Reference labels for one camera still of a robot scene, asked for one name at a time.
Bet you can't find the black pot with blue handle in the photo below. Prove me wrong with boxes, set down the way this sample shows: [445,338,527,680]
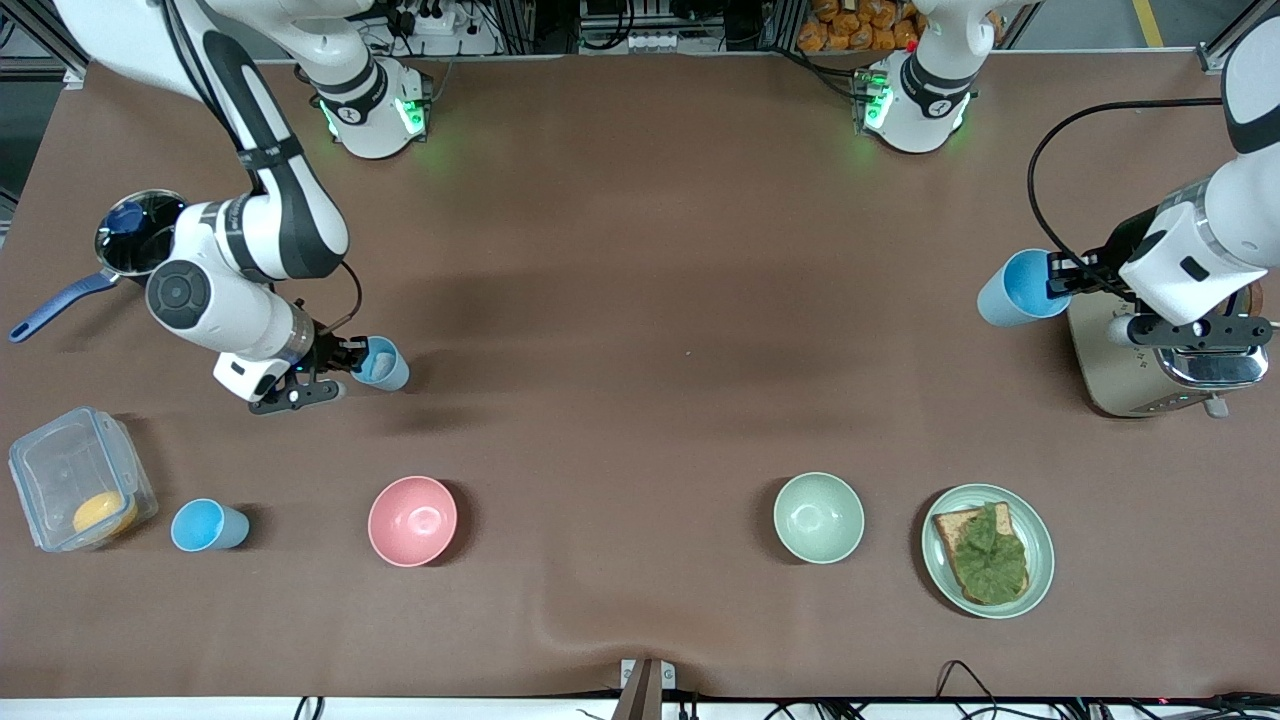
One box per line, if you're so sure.
[8,189,191,344]

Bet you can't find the black cable loop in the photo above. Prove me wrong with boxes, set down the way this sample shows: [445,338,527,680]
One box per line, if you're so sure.
[934,659,1003,703]

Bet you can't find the white power strip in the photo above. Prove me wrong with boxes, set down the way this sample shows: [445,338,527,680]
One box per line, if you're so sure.
[398,0,457,37]

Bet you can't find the orange snack packets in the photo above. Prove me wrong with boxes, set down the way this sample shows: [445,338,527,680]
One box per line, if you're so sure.
[797,0,931,54]

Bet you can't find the metal table edge bracket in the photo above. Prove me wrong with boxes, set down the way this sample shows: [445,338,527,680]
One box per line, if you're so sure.
[619,657,677,720]

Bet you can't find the brown toast slice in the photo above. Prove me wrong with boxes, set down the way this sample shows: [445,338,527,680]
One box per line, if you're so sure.
[932,502,1031,607]

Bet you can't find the pink bowl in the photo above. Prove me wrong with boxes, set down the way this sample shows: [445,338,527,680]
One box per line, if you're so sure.
[367,475,459,568]

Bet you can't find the aluminium frame profile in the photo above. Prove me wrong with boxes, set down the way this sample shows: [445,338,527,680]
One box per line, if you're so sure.
[1197,5,1280,75]

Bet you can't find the clear plastic food container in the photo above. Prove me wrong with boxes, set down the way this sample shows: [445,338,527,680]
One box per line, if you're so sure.
[8,406,159,553]

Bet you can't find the blue plastic cup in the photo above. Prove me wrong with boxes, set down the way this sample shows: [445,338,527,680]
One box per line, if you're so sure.
[351,335,411,393]
[170,498,251,553]
[977,248,1072,329]

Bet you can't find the pale green plate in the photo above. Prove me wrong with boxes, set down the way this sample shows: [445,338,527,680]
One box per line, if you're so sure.
[921,484,1056,620]

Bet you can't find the yellow round food piece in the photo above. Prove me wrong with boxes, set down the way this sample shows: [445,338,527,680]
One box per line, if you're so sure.
[72,490,139,536]

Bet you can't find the pale green bowl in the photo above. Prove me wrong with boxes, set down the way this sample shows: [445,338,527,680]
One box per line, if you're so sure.
[773,472,866,565]

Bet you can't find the green lettuce leaf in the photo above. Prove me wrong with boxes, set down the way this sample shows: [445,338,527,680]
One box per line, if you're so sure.
[950,503,1029,604]

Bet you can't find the beige chrome toaster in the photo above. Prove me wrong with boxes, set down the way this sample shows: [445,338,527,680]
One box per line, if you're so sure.
[1066,280,1271,420]

